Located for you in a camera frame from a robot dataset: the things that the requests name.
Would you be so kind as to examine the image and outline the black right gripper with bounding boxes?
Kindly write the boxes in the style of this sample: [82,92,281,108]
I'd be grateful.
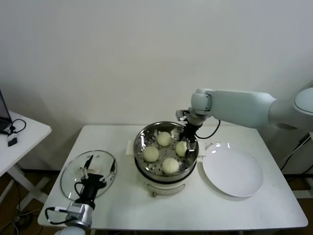
[178,118,204,157]

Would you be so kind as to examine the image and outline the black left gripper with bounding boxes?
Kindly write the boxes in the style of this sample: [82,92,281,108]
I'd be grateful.
[75,154,117,203]

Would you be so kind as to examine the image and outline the white steamed baozi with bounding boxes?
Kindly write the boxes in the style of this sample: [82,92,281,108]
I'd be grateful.
[156,131,172,147]
[175,141,189,157]
[162,158,180,175]
[143,146,160,163]

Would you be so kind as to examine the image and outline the round glass pot lid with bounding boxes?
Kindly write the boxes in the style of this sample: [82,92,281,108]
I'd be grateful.
[60,150,118,202]

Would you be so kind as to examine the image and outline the white electric cooker base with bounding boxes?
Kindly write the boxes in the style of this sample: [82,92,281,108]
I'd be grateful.
[134,160,198,198]

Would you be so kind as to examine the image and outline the white round plate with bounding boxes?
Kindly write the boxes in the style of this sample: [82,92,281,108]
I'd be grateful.
[201,142,264,198]

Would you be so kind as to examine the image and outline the white folding side table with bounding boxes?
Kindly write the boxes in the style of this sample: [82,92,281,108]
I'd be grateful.
[0,110,53,213]

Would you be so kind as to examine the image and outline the black laptop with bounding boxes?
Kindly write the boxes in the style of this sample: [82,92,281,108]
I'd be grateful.
[0,88,12,135]

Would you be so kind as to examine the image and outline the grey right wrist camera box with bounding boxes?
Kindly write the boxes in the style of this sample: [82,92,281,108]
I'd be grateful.
[175,110,189,122]

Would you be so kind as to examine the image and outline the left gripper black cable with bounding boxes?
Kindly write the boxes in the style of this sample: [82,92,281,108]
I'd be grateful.
[74,181,86,197]

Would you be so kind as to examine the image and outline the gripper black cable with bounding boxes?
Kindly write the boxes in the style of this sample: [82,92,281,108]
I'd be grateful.
[74,181,86,197]
[195,119,221,139]

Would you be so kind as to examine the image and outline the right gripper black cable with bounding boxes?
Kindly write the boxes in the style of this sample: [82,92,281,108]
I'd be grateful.
[195,119,221,139]

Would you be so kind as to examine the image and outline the steel steamer basket white handles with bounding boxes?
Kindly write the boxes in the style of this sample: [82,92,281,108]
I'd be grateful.
[126,121,207,179]

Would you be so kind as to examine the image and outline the white floor cable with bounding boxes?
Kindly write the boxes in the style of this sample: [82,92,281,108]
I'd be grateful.
[14,208,40,235]

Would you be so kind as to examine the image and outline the thin black looped cable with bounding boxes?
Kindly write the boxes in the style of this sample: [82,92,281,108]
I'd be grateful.
[4,119,27,136]

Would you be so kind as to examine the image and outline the black background power cable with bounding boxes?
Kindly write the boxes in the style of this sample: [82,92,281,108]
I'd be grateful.
[280,133,313,171]

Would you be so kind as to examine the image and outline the white furniture frame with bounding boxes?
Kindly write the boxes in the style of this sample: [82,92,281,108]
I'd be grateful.
[292,131,313,199]

